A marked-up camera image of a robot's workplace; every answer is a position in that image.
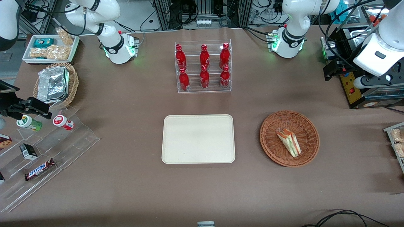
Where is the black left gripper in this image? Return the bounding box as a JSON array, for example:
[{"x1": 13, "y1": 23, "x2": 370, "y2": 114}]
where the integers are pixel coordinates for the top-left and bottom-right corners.
[{"x1": 323, "y1": 59, "x2": 348, "y2": 82}]

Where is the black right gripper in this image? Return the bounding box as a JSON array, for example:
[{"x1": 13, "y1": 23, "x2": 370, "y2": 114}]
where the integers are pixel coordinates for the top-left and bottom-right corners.
[{"x1": 0, "y1": 95, "x2": 53, "y2": 120}]

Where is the metal cylinder with green rim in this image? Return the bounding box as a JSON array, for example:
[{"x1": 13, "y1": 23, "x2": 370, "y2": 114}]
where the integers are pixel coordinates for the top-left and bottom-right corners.
[{"x1": 321, "y1": 37, "x2": 337, "y2": 61}]

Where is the triangle sandwich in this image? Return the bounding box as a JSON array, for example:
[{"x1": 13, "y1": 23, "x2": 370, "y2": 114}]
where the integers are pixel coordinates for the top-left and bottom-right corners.
[{"x1": 276, "y1": 127, "x2": 302, "y2": 158}]

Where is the small black carton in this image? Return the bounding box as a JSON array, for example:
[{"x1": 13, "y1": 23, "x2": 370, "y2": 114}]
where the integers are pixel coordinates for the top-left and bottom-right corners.
[{"x1": 19, "y1": 143, "x2": 38, "y2": 160}]

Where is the round brown wicker basket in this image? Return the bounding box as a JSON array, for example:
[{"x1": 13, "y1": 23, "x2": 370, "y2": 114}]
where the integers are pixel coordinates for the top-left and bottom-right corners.
[{"x1": 260, "y1": 110, "x2": 320, "y2": 167}]

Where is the clear acrylic stepped stand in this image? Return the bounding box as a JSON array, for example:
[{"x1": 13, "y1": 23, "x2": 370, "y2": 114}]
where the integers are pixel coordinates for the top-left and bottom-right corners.
[{"x1": 0, "y1": 105, "x2": 100, "y2": 213}]

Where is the cream rectangular plastic tray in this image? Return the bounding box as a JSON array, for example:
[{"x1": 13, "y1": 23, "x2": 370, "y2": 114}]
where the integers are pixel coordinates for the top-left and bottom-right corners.
[{"x1": 161, "y1": 114, "x2": 236, "y2": 164}]

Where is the white rectangular snack tray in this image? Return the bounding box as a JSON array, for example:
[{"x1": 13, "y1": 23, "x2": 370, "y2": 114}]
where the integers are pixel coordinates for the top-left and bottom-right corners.
[{"x1": 22, "y1": 34, "x2": 80, "y2": 64}]

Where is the snickers chocolate bar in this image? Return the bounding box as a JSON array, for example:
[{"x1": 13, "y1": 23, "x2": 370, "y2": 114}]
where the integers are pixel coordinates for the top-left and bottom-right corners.
[{"x1": 24, "y1": 158, "x2": 56, "y2": 182}]

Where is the red yogurt cup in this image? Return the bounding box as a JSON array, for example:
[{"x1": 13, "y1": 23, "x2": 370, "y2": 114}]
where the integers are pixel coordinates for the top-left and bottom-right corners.
[{"x1": 52, "y1": 115, "x2": 75, "y2": 131}]

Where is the brown cookie box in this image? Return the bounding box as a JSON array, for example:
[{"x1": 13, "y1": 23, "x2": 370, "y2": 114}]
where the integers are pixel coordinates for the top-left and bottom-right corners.
[{"x1": 0, "y1": 134, "x2": 13, "y2": 151}]

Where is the oval tan wicker basket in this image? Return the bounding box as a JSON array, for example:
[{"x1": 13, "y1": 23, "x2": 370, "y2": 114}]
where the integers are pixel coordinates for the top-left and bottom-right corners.
[{"x1": 33, "y1": 62, "x2": 79, "y2": 108}]

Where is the black box with yellow panel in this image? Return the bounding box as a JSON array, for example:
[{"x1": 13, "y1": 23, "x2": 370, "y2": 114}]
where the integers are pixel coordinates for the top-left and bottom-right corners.
[{"x1": 326, "y1": 27, "x2": 404, "y2": 109}]

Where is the large clear peanut bag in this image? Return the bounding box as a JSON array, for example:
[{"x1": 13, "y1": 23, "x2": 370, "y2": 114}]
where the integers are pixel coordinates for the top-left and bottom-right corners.
[{"x1": 30, "y1": 44, "x2": 71, "y2": 61}]

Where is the red cola bottle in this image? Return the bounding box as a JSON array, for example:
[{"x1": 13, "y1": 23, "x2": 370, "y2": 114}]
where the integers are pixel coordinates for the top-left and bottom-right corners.
[
  {"x1": 175, "y1": 44, "x2": 187, "y2": 71},
  {"x1": 199, "y1": 65, "x2": 210, "y2": 89},
  {"x1": 219, "y1": 42, "x2": 230, "y2": 68},
  {"x1": 220, "y1": 64, "x2": 230, "y2": 88},
  {"x1": 179, "y1": 68, "x2": 190, "y2": 91},
  {"x1": 199, "y1": 44, "x2": 210, "y2": 68}
]

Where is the small clear peanut bag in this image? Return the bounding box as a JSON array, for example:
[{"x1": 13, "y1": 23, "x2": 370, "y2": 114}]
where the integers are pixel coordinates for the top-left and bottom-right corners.
[{"x1": 56, "y1": 27, "x2": 75, "y2": 46}]

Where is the teal snack packet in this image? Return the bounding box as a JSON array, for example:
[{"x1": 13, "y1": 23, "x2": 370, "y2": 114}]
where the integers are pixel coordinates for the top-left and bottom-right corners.
[{"x1": 33, "y1": 38, "x2": 55, "y2": 48}]

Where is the clear acrylic bottle rack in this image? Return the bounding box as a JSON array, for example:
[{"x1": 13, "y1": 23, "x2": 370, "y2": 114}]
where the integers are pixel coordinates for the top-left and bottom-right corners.
[{"x1": 175, "y1": 39, "x2": 232, "y2": 94}]

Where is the white tray with pastries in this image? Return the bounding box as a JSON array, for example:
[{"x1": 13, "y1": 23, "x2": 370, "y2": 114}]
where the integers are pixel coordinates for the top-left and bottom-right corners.
[{"x1": 383, "y1": 122, "x2": 404, "y2": 173}]

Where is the black floor cable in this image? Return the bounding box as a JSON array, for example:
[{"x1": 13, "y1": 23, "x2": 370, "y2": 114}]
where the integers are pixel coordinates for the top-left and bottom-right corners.
[{"x1": 301, "y1": 209, "x2": 389, "y2": 227}]

